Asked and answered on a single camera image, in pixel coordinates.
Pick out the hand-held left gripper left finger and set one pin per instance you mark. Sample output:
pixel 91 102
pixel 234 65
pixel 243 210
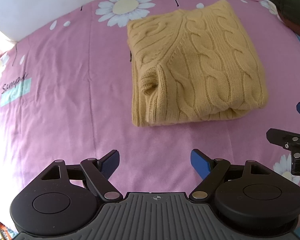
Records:
pixel 110 165

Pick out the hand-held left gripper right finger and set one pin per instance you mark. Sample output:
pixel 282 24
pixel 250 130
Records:
pixel 200 163

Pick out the pink floral bed sheet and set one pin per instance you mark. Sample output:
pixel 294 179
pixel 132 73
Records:
pixel 65 105

